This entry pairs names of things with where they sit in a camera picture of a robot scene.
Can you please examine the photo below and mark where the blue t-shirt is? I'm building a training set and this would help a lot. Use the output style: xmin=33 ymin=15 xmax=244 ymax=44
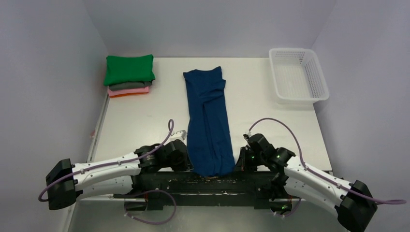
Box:
xmin=183 ymin=66 xmax=235 ymax=177

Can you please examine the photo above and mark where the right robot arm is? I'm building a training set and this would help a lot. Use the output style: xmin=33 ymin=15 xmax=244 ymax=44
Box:
xmin=242 ymin=133 xmax=378 ymax=232

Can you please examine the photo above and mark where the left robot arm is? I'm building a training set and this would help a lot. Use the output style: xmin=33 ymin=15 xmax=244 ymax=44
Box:
xmin=46 ymin=139 xmax=192 ymax=210

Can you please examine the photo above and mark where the pink folded t-shirt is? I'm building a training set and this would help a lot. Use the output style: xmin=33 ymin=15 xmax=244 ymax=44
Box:
xmin=107 ymin=87 xmax=149 ymax=95

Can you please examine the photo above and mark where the orange folded t-shirt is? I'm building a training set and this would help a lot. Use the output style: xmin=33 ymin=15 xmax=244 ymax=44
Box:
xmin=109 ymin=92 xmax=149 ymax=98

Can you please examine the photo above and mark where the grey folded t-shirt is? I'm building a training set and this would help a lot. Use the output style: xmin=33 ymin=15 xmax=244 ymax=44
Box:
xmin=108 ymin=81 xmax=152 ymax=91

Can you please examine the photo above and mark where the white plastic basket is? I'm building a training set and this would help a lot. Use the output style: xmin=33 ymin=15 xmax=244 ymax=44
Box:
xmin=268 ymin=48 xmax=329 ymax=104

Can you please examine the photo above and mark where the green folded t-shirt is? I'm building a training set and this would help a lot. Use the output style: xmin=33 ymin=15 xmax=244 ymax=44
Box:
xmin=103 ymin=54 xmax=155 ymax=86

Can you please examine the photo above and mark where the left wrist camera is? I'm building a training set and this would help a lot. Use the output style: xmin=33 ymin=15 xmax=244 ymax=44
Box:
xmin=169 ymin=130 xmax=187 ymax=141

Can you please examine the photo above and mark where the aluminium table frame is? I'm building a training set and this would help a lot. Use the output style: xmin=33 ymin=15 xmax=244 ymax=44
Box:
xmin=57 ymin=93 xmax=109 ymax=232

